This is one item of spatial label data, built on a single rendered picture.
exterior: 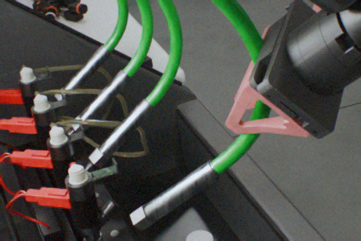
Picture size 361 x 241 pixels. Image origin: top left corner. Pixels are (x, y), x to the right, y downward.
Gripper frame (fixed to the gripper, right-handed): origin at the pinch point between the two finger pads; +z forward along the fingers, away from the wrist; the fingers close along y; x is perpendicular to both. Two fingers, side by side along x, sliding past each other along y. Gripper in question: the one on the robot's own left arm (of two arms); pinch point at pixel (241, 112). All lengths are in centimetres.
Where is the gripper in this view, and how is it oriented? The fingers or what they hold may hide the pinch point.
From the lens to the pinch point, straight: 59.5
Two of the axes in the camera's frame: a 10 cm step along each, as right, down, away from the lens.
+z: -5.4, 4.1, 7.4
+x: 7.8, 5.7, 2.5
